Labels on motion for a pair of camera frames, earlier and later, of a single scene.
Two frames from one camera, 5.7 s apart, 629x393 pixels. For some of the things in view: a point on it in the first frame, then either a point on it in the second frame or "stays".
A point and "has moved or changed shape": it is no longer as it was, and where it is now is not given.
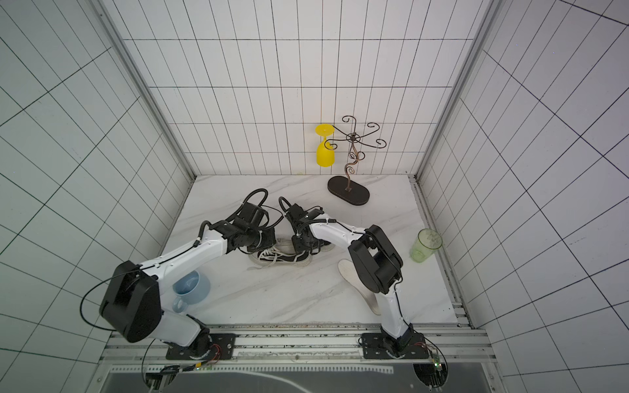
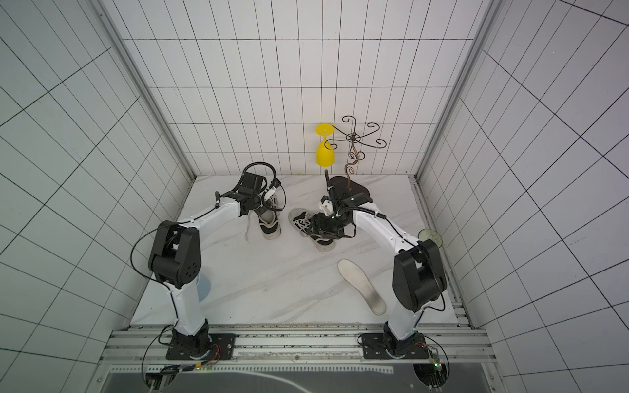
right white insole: x=368 y=295 stays
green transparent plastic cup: x=426 y=242 stays
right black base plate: x=410 y=345 stays
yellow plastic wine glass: x=325 y=153 stays
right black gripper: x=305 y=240 to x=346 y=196
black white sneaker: x=282 y=252 has moved or changed shape
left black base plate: x=223 y=348 stays
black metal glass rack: x=338 y=187 stays
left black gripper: x=270 y=241 to x=264 y=206
